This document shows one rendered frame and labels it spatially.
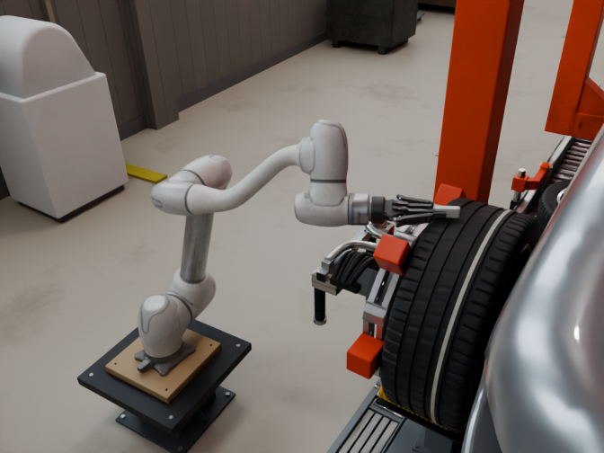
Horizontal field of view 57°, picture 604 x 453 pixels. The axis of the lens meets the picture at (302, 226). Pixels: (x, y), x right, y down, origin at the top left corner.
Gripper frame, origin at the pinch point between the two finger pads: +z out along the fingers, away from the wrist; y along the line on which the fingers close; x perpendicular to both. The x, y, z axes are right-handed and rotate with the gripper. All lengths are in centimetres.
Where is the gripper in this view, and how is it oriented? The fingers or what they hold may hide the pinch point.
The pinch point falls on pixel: (446, 211)
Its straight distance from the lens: 155.2
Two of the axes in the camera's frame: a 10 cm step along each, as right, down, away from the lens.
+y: -1.5, 6.0, -7.9
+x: -0.7, -8.0, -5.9
